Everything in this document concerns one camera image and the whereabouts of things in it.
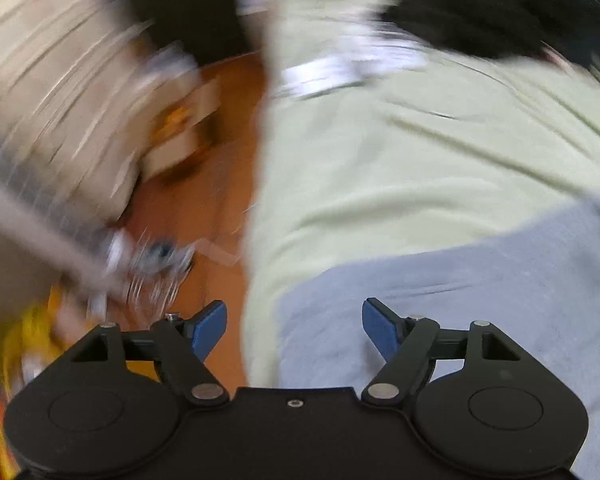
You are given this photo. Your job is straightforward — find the cream drawer cabinet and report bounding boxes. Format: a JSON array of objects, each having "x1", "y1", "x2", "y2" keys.
[{"x1": 0, "y1": 0, "x2": 157, "y2": 222}]

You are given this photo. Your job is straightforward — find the grey sweatpants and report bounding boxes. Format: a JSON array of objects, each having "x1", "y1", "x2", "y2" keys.
[{"x1": 277, "y1": 190, "x2": 600, "y2": 480}]

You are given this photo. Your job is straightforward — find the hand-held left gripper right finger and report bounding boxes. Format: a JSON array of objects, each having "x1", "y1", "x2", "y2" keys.
[{"x1": 361, "y1": 298, "x2": 523, "y2": 407}]

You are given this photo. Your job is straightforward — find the light green bed sheet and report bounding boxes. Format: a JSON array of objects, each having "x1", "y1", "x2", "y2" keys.
[{"x1": 240, "y1": 0, "x2": 600, "y2": 393}]

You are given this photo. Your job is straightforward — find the white patterned cloth strip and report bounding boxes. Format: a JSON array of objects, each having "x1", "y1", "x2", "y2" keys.
[{"x1": 279, "y1": 57, "x2": 363, "y2": 100}]

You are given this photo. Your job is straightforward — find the black fleece sweater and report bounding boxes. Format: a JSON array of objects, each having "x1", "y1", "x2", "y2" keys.
[{"x1": 389, "y1": 0, "x2": 552, "y2": 59}]

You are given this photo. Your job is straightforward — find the yellow bin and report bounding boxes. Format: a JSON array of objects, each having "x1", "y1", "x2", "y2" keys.
[{"x1": 0, "y1": 300, "x2": 81, "y2": 397}]

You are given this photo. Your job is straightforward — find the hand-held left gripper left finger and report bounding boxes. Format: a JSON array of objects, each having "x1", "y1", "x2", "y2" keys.
[{"x1": 70, "y1": 300, "x2": 229, "y2": 407}]

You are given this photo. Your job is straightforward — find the cardboard box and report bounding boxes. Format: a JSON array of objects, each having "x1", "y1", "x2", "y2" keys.
[{"x1": 139, "y1": 70, "x2": 222, "y2": 182}]

